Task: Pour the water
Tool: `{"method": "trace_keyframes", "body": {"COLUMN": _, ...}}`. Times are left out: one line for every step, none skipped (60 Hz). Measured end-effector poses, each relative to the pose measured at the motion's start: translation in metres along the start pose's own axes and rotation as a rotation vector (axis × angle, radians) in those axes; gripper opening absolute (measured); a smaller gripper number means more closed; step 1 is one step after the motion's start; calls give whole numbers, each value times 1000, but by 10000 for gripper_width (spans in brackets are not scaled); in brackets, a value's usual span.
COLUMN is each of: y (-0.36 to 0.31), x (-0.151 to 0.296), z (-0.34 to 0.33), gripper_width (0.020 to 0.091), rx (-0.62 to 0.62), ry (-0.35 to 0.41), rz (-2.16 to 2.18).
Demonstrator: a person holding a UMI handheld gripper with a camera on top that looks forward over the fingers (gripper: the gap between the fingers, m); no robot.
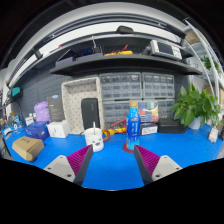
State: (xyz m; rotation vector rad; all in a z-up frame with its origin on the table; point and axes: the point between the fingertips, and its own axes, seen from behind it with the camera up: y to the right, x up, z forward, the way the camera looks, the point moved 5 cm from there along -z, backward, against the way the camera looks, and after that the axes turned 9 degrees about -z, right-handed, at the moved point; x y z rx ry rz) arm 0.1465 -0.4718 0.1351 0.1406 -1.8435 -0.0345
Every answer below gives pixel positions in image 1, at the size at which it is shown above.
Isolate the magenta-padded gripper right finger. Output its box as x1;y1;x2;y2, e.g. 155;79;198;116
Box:
133;144;183;186

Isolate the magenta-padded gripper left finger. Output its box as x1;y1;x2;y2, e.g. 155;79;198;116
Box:
43;144;94;187

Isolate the blue drink bottle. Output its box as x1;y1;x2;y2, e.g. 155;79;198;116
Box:
125;100;142;151

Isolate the white mug with face print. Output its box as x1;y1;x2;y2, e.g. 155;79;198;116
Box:
83;127;111;153

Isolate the black box with white label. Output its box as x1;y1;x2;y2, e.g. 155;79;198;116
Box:
139;122;159;136

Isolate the brown cardboard box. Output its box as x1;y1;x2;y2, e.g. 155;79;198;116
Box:
11;135;45;163

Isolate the black flat case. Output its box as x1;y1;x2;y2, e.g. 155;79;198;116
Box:
157;117;184;134

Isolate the blue box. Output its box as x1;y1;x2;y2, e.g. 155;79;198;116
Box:
24;120;50;141

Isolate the white plant pot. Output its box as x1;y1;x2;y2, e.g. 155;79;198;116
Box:
188;116;202;131

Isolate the clear box of coloured parts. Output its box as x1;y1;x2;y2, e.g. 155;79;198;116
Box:
137;100;160;124

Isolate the dark grey upright box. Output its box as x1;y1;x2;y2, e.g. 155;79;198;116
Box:
46;94;66;123

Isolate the purple plastic bag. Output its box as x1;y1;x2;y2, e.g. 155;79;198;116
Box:
33;100;51;123

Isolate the white power adapter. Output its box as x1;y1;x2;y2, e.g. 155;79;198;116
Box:
208;127;219;144

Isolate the black rectangular device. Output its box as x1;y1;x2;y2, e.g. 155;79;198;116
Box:
80;97;101;130

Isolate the yellow multimeter with red leads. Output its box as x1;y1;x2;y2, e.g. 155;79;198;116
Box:
105;118;128;135

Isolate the white dotted tray box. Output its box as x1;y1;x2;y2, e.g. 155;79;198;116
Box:
61;76;105;135

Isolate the green leafy plant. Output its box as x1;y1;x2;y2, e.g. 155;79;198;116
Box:
170;83;222;128

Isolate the small teal object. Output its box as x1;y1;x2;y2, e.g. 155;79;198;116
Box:
11;86;23;98

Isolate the black overhead bench shelf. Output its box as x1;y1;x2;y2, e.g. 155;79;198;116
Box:
49;33;203;78

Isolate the white metal shelf unit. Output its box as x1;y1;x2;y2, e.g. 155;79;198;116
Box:
183;19;224;124

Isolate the white oscilloscope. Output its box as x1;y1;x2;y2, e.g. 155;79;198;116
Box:
148;39;183;61

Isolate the yellow tool with red leads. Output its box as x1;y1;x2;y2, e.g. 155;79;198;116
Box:
103;49;134;57

